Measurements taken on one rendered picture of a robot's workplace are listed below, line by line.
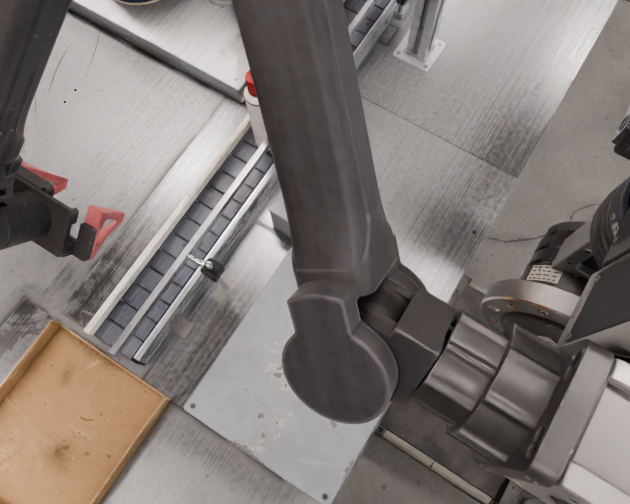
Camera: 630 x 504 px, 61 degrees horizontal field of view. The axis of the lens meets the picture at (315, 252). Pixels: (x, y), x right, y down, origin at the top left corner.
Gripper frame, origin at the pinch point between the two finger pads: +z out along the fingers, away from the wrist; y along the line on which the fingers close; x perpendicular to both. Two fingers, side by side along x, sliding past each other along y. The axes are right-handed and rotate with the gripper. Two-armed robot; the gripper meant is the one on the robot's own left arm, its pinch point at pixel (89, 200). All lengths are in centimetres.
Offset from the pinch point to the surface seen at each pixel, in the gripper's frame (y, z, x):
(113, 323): 0.6, 14.7, 28.5
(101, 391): -3.1, 11.3, 40.0
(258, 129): -3.7, 35.4, -9.6
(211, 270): -12.1, 17.8, 10.4
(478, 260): -56, 135, 22
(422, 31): -18, 65, -36
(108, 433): -8.7, 8.2, 44.0
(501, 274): -65, 134, 23
